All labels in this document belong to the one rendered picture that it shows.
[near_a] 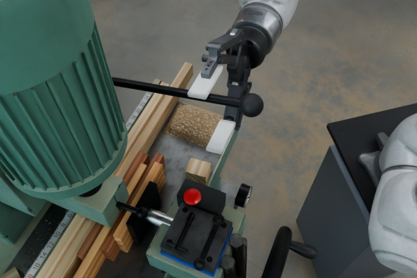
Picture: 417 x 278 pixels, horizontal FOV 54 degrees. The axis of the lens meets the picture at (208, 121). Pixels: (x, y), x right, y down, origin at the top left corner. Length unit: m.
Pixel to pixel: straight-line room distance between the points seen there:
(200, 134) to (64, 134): 0.46
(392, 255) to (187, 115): 0.53
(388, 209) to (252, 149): 1.08
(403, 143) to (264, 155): 0.98
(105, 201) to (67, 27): 0.39
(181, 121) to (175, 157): 0.08
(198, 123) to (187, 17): 1.73
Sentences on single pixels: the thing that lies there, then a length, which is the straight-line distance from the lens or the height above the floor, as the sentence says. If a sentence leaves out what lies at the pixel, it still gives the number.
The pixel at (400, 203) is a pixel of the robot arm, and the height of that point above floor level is 0.87.
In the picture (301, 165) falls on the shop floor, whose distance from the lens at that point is 1.96.
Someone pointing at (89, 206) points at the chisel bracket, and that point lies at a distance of 0.72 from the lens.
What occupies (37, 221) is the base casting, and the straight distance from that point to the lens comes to 1.01.
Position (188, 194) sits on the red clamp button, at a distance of 0.71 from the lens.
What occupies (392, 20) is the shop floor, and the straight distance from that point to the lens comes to 2.79.
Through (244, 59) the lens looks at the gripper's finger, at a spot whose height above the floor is 1.15.
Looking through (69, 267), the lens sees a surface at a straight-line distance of 0.80.
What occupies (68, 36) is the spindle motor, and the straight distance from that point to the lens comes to 0.40.
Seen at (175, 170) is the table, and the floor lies 0.90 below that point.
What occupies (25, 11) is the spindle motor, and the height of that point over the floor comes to 1.46.
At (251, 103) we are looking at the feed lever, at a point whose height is 1.22.
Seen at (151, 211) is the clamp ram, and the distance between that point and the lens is 0.77.
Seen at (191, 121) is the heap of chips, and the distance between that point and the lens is 0.90.
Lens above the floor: 1.67
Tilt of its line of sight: 55 degrees down
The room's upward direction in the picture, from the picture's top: straight up
